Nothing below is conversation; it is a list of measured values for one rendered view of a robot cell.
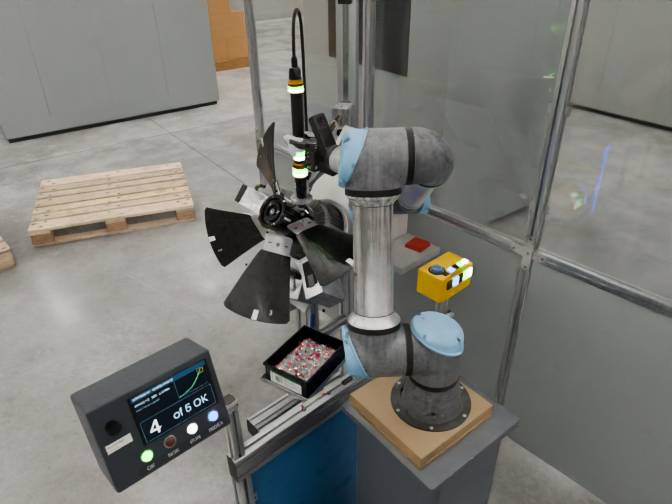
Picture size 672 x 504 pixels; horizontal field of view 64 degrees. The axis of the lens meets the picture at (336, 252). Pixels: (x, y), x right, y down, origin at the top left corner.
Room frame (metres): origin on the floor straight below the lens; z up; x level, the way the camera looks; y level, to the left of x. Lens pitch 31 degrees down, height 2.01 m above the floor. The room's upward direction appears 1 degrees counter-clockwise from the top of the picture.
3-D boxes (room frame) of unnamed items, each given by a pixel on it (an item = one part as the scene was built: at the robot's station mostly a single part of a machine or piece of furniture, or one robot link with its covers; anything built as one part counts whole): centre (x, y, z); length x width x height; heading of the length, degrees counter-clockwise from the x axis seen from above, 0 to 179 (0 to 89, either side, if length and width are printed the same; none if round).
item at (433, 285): (1.47, -0.35, 1.02); 0.16 x 0.10 x 0.11; 132
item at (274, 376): (1.28, 0.10, 0.85); 0.22 x 0.17 x 0.07; 147
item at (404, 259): (1.99, -0.23, 0.85); 0.36 x 0.24 x 0.03; 42
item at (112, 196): (4.15, 1.86, 0.07); 1.20 x 1.00 x 0.15; 110
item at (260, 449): (1.20, -0.06, 0.82); 0.90 x 0.04 x 0.08; 132
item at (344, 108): (2.15, -0.04, 1.37); 0.10 x 0.07 x 0.09; 167
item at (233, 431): (0.92, 0.26, 0.96); 0.03 x 0.03 x 0.20; 42
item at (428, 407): (0.92, -0.22, 1.09); 0.15 x 0.15 x 0.10
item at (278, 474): (1.20, -0.06, 0.45); 0.82 x 0.02 x 0.66; 132
